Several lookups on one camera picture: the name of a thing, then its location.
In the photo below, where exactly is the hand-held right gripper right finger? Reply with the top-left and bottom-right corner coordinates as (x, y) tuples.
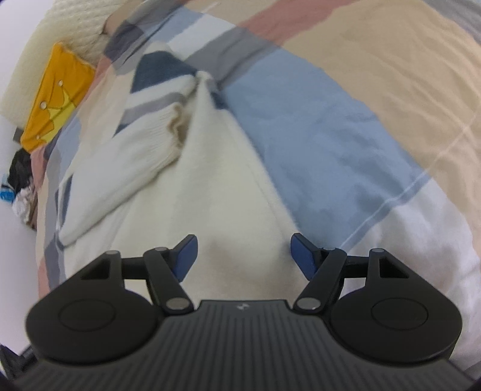
(291, 232), (410, 313)

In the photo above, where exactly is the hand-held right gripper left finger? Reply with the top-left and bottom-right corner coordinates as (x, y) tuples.
(81, 234), (199, 313)

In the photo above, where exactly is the cream fluffy patterned sweater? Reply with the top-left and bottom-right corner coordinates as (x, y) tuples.
(56, 41), (312, 301)

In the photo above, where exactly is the patchwork bed blanket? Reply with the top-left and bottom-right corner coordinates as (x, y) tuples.
(28, 0), (481, 373)

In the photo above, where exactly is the white crumpled cloth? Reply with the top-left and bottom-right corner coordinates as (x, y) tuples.
(11, 186), (38, 226)

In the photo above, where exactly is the black bag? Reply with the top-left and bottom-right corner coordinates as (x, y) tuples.
(8, 148), (36, 190)

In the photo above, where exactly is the yellow crown pillow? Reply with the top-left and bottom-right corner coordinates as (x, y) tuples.
(20, 42), (97, 153)

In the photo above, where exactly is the cream quilted headboard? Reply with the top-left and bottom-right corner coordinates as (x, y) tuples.
(0, 0), (124, 125)

